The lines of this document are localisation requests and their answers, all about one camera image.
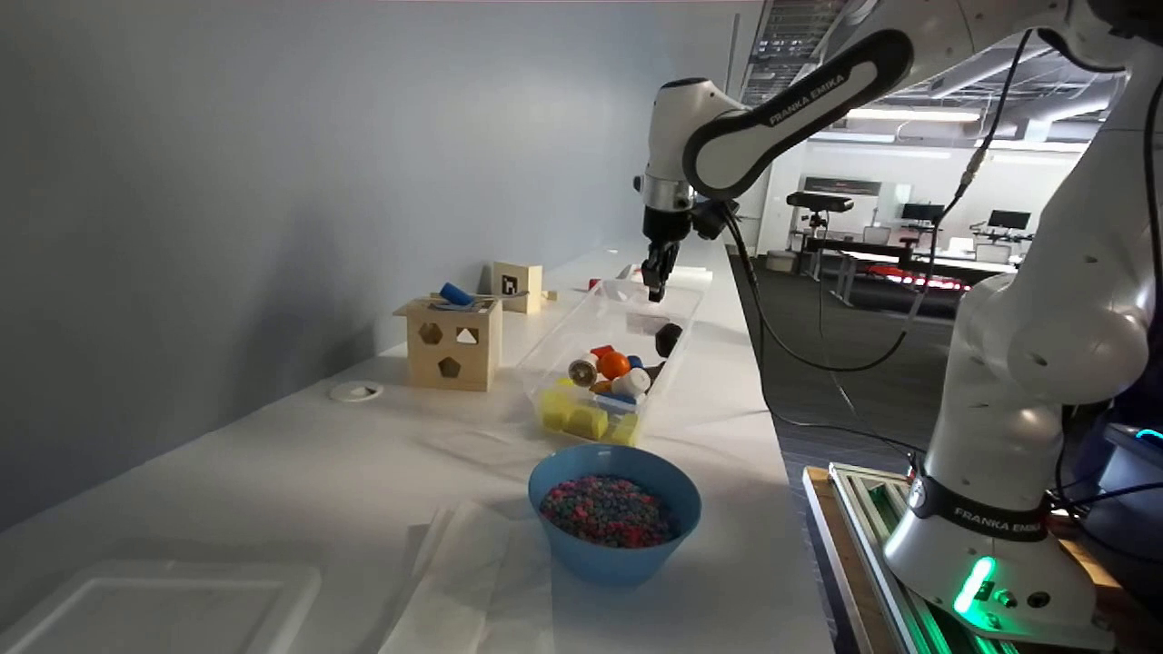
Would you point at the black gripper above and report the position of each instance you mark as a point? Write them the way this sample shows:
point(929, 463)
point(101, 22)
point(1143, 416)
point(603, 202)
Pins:
point(662, 233)

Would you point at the clear plastic box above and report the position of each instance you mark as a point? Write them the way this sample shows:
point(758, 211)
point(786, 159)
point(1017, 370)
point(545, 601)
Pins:
point(567, 427)

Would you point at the robot base platform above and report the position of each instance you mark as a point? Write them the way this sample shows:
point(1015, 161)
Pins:
point(847, 548)

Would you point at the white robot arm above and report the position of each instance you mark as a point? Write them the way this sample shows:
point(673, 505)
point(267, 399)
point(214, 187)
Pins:
point(1042, 330)

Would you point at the small wooden cube box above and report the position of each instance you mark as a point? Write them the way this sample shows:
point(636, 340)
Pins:
point(517, 284)

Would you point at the wooden shape sorter box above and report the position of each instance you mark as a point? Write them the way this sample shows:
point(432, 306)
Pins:
point(453, 347)

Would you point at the black round piece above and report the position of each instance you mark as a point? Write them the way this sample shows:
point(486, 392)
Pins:
point(666, 340)

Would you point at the orange ball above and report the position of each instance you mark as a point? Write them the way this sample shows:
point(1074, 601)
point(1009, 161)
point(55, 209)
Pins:
point(607, 362)

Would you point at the large white cylinder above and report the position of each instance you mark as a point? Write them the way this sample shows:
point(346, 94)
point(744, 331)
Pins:
point(630, 382)

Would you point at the brown patterned piece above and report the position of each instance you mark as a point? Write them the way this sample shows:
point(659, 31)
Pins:
point(581, 371)

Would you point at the yellow block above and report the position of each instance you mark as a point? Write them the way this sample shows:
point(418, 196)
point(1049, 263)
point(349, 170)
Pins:
point(564, 416)

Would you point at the blue shape piece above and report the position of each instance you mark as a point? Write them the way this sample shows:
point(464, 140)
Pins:
point(456, 291)

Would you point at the black background table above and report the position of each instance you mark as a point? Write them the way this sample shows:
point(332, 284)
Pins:
point(895, 255)

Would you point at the colourful small beads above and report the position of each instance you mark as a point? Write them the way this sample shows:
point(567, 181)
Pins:
point(603, 512)

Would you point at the blue plastic bowl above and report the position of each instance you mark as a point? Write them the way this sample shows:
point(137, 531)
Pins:
point(610, 549)

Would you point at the ceiling light strip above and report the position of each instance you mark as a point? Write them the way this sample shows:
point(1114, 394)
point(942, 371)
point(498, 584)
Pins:
point(911, 113)

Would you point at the white round disc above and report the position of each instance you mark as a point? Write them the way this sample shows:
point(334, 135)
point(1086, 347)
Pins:
point(352, 392)

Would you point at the clear plastic bag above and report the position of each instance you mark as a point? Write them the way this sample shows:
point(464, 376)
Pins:
point(465, 587)

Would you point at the clear plastic lid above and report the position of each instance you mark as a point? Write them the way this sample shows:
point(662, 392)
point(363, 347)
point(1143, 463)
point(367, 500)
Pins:
point(156, 606)

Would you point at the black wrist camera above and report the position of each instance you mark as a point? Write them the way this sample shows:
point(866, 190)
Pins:
point(710, 219)

